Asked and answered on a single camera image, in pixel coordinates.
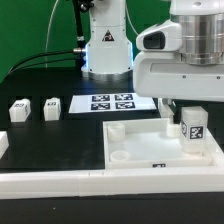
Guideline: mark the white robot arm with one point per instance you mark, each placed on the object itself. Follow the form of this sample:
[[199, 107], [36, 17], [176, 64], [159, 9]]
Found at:
[[109, 53]]

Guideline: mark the white fiducial marker sheet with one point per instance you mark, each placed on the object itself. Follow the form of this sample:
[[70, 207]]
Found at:
[[110, 102]]

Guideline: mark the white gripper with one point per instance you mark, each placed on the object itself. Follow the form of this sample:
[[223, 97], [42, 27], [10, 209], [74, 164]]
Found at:
[[181, 59]]

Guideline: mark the white U-shaped fence wall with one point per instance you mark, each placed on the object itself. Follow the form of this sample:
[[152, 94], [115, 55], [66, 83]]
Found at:
[[45, 164]]

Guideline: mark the white square tabletop tray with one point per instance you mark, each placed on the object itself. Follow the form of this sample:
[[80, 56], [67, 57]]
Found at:
[[153, 143]]

